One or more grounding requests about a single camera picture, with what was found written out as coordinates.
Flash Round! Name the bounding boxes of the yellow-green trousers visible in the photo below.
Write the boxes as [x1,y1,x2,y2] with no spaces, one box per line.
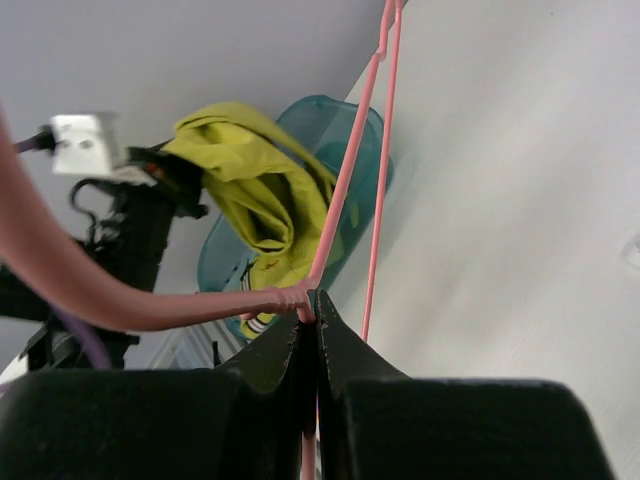
[161,101,339,341]

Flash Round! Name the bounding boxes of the pink wire hanger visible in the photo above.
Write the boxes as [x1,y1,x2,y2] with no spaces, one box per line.
[0,0,416,480]

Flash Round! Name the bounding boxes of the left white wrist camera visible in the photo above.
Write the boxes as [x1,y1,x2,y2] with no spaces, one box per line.
[50,111,161,186]

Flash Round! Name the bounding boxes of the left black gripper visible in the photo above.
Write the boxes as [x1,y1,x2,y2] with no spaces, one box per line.
[127,144,209,219]

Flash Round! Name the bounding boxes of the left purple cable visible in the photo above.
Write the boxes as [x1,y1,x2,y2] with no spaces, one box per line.
[0,137,112,396]

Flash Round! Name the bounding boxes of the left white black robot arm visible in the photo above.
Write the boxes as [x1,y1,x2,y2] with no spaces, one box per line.
[1,146,208,371]

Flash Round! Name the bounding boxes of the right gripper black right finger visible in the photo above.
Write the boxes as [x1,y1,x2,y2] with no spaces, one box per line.
[315,291,614,479]

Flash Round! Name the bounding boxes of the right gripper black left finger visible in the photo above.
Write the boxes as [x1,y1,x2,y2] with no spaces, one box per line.
[1,315,315,479]

